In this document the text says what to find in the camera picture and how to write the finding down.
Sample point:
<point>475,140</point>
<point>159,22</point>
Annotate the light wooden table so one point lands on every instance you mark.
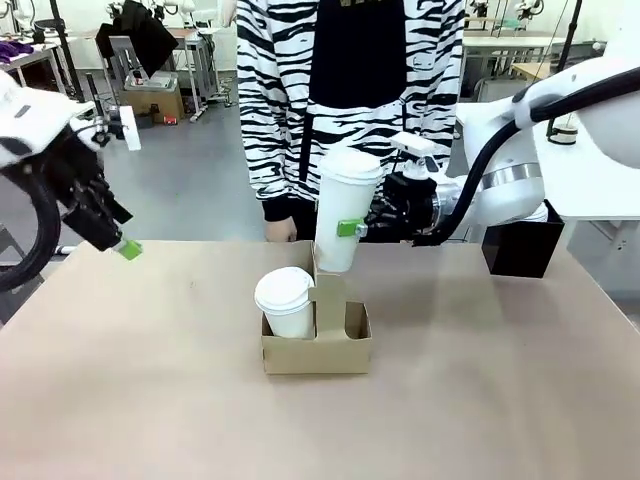
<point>530,70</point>

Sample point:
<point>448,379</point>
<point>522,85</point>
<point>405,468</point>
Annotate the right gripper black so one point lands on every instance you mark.
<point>410,205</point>

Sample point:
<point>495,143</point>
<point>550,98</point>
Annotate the white paper cup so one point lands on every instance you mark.
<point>337,210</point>
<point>292,320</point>

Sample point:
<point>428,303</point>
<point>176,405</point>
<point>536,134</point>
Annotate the purple cloth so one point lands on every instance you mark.
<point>15,48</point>

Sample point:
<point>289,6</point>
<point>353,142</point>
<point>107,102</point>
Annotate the brown cardboard cup carrier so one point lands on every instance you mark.
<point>320,350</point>

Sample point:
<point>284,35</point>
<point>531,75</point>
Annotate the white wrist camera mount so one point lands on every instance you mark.
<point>415,150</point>
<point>131,127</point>

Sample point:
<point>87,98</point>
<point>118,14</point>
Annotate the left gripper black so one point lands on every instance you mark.
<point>80,190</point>

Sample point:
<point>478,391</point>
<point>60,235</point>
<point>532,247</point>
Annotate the black shirt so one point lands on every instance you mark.
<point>357,50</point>

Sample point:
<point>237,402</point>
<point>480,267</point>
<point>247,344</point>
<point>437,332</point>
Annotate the black trousers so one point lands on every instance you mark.
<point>305,225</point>

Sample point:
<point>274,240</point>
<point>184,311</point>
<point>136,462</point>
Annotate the black tripod stand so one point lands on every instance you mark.
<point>67,50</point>

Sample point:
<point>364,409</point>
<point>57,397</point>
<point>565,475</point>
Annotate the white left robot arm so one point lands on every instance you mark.
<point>35,115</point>

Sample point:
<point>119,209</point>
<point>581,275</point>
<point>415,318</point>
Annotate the black light stand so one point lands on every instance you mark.
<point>574,25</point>

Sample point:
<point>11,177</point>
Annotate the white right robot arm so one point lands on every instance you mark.
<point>590,100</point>

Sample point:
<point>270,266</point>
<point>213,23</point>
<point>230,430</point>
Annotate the person's right hand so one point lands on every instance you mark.
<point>281,231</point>

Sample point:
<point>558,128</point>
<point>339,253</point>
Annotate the white plastic cup lid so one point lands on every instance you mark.
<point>282,290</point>
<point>352,167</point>

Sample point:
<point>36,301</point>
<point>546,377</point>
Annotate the black camera mount rod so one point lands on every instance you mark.
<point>99,110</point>

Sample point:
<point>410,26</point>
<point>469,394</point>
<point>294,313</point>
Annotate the black and white tape roll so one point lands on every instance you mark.
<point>565,132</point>

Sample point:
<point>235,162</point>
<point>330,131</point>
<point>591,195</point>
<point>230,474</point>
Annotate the brown cardboard box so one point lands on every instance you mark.
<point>150,100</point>

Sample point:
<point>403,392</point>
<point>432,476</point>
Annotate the black open box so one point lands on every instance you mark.
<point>520,250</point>

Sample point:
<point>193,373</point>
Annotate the white side table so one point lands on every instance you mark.
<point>575,190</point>

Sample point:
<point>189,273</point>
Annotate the long white background table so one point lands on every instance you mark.
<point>520,42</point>

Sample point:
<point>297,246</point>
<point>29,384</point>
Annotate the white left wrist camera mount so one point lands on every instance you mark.
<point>131,127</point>

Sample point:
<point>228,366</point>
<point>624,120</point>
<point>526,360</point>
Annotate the black panel on stand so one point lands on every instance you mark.
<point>145,35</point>

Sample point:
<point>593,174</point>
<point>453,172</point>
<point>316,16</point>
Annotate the grey metal frame table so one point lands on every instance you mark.
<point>205,65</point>

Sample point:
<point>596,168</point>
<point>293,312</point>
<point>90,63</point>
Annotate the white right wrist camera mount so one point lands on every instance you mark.
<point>415,150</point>

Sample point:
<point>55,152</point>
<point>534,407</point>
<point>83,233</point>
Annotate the person in zebra jacket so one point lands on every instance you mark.
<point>270,100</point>

